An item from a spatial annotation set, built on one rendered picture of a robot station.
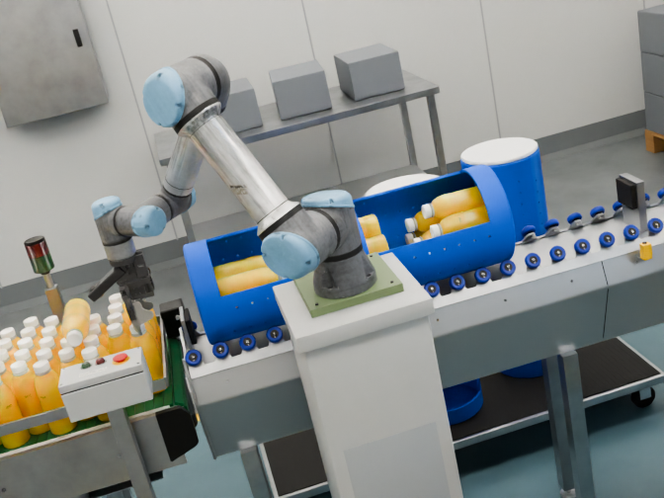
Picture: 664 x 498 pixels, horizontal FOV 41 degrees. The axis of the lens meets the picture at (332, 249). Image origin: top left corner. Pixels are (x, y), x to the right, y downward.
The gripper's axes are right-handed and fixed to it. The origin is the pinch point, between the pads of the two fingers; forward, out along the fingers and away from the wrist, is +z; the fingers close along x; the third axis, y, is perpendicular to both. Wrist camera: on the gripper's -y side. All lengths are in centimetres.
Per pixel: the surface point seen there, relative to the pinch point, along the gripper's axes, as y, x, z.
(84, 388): -12.9, -24.6, 1.0
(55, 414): -24.3, -11.5, 12.0
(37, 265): -27, 42, -10
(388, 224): 76, 23, 0
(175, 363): 5.5, 12.6, 19.1
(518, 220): 131, 66, 28
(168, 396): 2.9, -6.4, 18.8
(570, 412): 115, 0, 66
